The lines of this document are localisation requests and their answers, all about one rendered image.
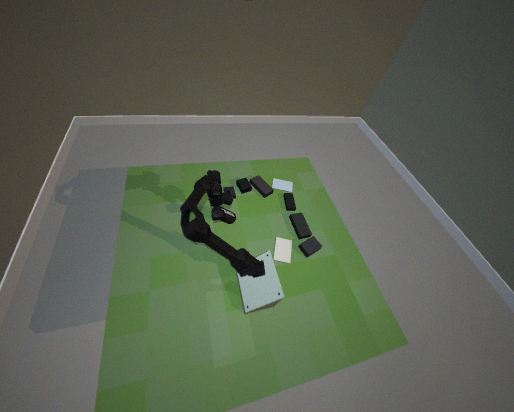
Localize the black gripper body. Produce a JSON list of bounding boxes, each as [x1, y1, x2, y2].
[[207, 190, 225, 221]]

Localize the light grey flat panel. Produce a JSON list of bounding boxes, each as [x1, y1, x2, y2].
[[272, 178, 293, 192]]

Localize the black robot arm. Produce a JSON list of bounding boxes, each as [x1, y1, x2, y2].
[[180, 170, 265, 278]]

